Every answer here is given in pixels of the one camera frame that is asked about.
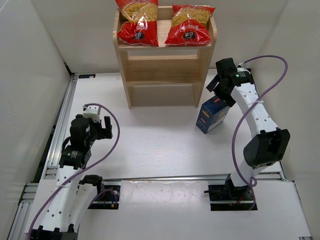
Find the left aluminium rail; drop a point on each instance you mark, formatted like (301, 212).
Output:
(46, 168)

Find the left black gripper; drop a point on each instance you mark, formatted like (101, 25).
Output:
(100, 130)

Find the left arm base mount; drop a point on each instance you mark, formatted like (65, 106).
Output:
(108, 200)

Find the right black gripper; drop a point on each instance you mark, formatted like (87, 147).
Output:
(222, 91)

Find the front aluminium rail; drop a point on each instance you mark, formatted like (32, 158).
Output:
(212, 177)

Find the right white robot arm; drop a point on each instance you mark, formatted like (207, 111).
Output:
(235, 85)

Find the left blue label sticker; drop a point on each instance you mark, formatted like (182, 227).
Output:
(86, 76)

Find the wooden three-tier shelf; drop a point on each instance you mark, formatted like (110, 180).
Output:
(165, 65)

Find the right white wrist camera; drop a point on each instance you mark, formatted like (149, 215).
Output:
(241, 67)

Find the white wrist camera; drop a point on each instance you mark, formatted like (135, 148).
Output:
(92, 112)
(241, 67)

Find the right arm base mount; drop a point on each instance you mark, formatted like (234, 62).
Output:
(227, 197)

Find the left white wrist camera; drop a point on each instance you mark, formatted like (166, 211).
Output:
(92, 112)

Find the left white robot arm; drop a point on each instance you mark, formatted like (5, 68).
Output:
(60, 216)

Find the red pasta bag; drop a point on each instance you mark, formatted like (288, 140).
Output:
(189, 25)
(141, 17)

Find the blue pasta box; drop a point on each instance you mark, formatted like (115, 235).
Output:
(212, 113)

